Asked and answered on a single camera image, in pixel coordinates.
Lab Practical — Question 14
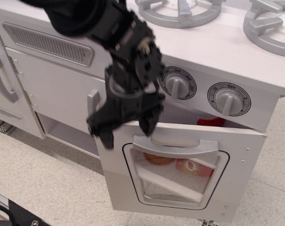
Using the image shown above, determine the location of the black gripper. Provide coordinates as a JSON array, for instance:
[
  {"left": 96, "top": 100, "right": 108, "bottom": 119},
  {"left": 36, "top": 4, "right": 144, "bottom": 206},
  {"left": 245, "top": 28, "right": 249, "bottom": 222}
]
[{"left": 86, "top": 68, "right": 166, "bottom": 150}]

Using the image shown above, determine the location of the grey oven door handle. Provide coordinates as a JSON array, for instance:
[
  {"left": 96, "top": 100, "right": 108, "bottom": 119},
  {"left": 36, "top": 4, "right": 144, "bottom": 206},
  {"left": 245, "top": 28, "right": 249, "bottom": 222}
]
[{"left": 132, "top": 135, "right": 219, "bottom": 159}]

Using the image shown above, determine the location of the white toy oven door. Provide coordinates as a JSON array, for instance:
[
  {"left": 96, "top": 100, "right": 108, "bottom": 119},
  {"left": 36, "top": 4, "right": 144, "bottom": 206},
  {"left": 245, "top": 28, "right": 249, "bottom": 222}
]
[{"left": 96, "top": 122, "right": 266, "bottom": 222}]

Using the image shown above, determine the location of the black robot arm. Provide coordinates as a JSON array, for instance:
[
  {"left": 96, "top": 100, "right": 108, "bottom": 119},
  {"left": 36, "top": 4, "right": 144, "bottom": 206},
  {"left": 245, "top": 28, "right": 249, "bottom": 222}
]
[{"left": 27, "top": 0, "right": 165, "bottom": 149}]

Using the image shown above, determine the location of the middle grey oven knob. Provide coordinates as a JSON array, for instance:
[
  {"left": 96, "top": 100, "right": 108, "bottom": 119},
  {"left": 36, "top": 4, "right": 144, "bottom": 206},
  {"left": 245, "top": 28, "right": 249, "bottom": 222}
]
[{"left": 159, "top": 66, "right": 197, "bottom": 100}]

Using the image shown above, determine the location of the grey oven knob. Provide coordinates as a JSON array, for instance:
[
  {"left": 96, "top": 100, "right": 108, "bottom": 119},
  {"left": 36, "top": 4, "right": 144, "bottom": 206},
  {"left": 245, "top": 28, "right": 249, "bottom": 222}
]
[
  {"left": 159, "top": 66, "right": 197, "bottom": 100},
  {"left": 207, "top": 82, "right": 251, "bottom": 117}
]

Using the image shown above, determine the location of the right grey oven knob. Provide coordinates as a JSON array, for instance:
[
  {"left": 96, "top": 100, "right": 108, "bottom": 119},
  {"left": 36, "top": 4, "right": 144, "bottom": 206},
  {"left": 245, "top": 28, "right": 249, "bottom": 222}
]
[{"left": 207, "top": 82, "right": 251, "bottom": 117}]

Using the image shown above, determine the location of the orange toy food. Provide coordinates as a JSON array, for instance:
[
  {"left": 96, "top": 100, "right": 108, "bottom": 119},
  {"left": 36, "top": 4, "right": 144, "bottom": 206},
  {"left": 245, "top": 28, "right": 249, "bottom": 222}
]
[{"left": 144, "top": 153, "right": 175, "bottom": 166}]

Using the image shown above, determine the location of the white cabinet door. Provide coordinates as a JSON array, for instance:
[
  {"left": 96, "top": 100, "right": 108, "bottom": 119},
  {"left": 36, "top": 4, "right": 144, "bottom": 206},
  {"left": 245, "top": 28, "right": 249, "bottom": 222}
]
[{"left": 6, "top": 48, "right": 106, "bottom": 132}]

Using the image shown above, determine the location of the red toy can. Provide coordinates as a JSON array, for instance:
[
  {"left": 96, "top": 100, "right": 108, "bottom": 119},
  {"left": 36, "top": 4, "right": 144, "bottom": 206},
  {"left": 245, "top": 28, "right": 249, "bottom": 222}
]
[{"left": 176, "top": 159, "right": 214, "bottom": 178}]

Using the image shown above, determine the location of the red toy item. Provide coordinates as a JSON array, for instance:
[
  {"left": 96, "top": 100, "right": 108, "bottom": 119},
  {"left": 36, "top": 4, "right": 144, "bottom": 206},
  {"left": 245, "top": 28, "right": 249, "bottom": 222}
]
[{"left": 197, "top": 113, "right": 226, "bottom": 127}]

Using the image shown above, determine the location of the grey vent panel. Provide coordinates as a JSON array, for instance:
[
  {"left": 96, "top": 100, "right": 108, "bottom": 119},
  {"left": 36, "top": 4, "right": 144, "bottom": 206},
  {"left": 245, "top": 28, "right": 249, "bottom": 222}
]
[{"left": 2, "top": 23, "right": 95, "bottom": 67}]

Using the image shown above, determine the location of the white toy kitchen unit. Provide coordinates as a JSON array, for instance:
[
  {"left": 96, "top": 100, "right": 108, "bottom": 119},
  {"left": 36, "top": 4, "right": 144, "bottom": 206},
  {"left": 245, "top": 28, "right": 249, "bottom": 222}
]
[{"left": 0, "top": 0, "right": 285, "bottom": 225}]

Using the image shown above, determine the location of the white left appliance door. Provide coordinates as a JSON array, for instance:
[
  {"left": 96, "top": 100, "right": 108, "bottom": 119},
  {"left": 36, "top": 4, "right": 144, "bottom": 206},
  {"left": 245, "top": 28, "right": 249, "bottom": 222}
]
[{"left": 0, "top": 17, "right": 45, "bottom": 139}]

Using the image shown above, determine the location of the left grey burner grate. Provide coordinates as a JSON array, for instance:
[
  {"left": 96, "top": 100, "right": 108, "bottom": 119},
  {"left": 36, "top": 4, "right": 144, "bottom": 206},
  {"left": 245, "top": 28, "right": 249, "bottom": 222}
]
[{"left": 135, "top": 0, "right": 225, "bottom": 29}]

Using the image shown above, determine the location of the grey burner grate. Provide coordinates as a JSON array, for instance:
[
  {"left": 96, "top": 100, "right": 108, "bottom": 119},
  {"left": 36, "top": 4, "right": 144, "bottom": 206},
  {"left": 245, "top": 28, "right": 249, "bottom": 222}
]
[
  {"left": 243, "top": 0, "right": 285, "bottom": 57},
  {"left": 135, "top": 0, "right": 225, "bottom": 29}
]

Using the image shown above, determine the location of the right grey burner grate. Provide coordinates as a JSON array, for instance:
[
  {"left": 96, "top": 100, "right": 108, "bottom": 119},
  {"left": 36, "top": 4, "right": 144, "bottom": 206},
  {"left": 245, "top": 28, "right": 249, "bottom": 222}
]
[{"left": 243, "top": 0, "right": 285, "bottom": 57}]

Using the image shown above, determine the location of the grey cabinet door handle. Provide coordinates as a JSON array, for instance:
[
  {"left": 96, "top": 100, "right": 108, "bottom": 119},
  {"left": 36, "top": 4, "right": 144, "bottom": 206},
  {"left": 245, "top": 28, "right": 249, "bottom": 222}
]
[{"left": 87, "top": 89, "right": 100, "bottom": 117}]

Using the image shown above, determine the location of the aluminium frame rail right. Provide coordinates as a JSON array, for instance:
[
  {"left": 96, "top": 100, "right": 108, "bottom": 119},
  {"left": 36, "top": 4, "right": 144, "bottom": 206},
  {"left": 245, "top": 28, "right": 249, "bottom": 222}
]
[{"left": 201, "top": 219, "right": 220, "bottom": 226}]

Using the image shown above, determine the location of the aluminium frame rail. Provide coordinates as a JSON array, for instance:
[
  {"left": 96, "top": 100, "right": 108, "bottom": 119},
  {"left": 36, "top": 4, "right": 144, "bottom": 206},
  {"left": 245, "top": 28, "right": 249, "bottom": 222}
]
[
  {"left": 201, "top": 219, "right": 220, "bottom": 226},
  {"left": 0, "top": 120, "right": 16, "bottom": 136}
]

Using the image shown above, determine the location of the aluminium frame rail left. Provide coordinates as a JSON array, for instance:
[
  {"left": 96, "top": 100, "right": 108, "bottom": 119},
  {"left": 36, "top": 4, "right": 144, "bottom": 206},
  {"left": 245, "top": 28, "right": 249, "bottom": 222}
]
[{"left": 0, "top": 120, "right": 16, "bottom": 136}]

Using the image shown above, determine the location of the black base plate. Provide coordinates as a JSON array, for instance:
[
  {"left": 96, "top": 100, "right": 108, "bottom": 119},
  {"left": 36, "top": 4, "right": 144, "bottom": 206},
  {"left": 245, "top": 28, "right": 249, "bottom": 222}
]
[{"left": 8, "top": 200, "right": 50, "bottom": 226}]

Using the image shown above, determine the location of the black cable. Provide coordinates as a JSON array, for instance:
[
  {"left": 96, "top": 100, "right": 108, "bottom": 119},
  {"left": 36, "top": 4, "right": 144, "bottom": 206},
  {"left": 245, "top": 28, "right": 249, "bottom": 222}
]
[{"left": 0, "top": 202, "right": 17, "bottom": 226}]

